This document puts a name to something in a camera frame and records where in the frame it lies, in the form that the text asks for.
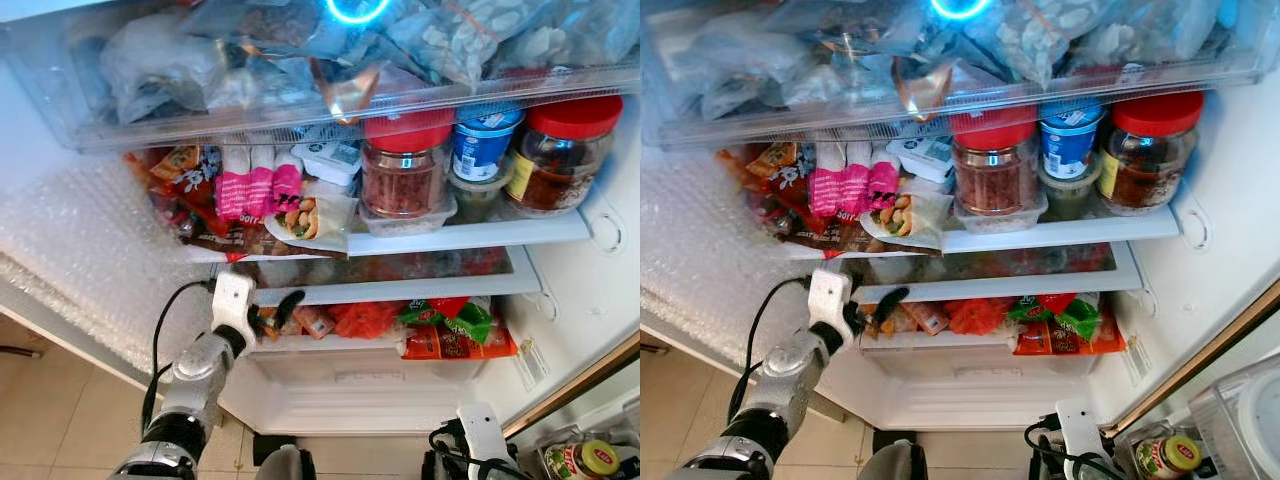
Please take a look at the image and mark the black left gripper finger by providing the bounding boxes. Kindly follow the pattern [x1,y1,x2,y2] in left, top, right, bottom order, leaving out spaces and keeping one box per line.
[872,286,910,331]
[272,289,307,331]

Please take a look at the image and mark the white fridge bottom drawer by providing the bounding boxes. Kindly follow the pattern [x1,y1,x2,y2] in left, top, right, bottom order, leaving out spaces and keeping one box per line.
[820,335,1131,431]
[220,335,526,436]

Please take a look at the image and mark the narrow white fridge shelf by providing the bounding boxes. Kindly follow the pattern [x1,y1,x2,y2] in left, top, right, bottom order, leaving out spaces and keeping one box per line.
[250,248,546,307]
[850,243,1146,304]

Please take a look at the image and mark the wide white fridge shelf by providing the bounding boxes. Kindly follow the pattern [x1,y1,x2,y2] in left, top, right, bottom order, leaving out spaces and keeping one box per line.
[190,208,593,265]
[785,205,1183,259]

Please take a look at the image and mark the small brown packet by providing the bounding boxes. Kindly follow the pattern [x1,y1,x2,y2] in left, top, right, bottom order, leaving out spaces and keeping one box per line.
[900,300,949,336]
[292,305,336,341]

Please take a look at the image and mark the red plastic bag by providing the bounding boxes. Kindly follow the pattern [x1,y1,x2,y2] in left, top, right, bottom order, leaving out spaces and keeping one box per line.
[328,300,403,341]
[945,297,1011,336]

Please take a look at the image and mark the dark brown flat packet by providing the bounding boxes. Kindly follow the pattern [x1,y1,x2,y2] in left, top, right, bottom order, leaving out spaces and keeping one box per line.
[178,218,346,263]
[775,215,941,261]

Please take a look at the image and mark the pink white sachet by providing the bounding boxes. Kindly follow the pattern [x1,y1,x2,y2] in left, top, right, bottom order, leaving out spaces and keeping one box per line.
[866,150,899,209]
[215,147,249,221]
[246,147,276,219]
[272,150,304,213]
[838,143,871,216]
[810,143,843,219]

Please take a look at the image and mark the orange noodle packet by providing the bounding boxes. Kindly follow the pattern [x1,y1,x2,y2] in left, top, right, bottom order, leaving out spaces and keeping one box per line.
[400,325,519,361]
[1012,320,1126,357]

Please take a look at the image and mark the yellow lid glass jar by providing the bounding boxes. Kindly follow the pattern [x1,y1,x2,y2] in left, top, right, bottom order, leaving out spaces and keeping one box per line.
[1135,433,1204,480]
[545,438,623,480]

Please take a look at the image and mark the clear plastic food box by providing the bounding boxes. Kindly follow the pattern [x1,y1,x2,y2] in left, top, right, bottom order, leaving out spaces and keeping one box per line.
[357,192,459,239]
[952,190,1049,236]

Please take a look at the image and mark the grey robot leg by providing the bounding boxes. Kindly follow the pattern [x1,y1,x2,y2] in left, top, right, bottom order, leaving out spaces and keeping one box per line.
[255,445,318,480]
[858,440,928,480]

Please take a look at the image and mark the green snack bag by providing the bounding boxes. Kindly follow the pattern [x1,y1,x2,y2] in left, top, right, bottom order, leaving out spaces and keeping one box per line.
[398,296,496,346]
[1008,293,1101,341]

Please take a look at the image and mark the clear bubble wrap sheet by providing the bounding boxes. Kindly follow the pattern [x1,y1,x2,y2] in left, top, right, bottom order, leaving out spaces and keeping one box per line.
[640,165,811,366]
[0,160,216,373]

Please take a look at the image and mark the white labelled box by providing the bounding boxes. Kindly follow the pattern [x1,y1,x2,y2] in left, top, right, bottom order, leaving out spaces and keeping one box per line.
[293,140,363,188]
[885,135,954,186]

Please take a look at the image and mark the small red lid jar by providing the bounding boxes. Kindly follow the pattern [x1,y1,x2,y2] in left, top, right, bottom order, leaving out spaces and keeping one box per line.
[360,108,456,221]
[948,105,1039,216]

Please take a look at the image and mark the orange brown snack bag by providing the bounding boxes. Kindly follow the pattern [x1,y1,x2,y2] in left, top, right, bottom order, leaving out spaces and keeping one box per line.
[715,143,821,241]
[123,145,226,241]

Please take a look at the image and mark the clear container white lid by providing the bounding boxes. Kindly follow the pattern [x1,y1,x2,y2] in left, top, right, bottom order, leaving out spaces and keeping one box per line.
[1188,350,1280,480]

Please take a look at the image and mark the short glass jar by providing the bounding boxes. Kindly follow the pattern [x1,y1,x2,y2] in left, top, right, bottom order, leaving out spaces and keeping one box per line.
[448,170,513,223]
[1038,160,1101,221]

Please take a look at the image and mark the shiny brown packet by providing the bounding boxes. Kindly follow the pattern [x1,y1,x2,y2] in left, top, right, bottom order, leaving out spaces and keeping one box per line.
[310,60,386,126]
[893,55,956,121]

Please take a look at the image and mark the blue white yogurt cup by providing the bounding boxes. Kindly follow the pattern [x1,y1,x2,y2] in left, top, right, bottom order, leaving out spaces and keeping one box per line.
[1038,98,1106,181]
[452,103,527,183]

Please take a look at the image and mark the crumpled clear plastic bag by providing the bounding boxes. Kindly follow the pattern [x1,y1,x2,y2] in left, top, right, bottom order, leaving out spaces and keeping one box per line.
[100,12,229,123]
[690,15,831,119]

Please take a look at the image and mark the bag of dark dried goods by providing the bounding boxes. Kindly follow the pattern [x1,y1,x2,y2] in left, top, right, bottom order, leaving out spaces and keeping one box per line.
[770,0,931,56]
[185,0,321,61]

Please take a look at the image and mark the large red lid jar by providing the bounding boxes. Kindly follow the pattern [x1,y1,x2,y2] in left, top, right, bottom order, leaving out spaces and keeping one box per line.
[1097,90,1206,216]
[507,95,624,214]

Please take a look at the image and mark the bag of white seeds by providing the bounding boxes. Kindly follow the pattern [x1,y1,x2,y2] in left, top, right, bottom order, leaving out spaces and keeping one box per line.
[388,0,549,89]
[995,0,1101,86]

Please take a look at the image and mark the bag of pale beans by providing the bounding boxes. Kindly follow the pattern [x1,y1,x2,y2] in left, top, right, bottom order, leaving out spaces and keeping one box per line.
[1085,0,1226,66]
[500,0,641,71]

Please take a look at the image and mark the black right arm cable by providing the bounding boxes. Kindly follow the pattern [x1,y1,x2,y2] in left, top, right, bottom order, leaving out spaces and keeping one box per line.
[430,422,521,480]
[1025,415,1111,480]

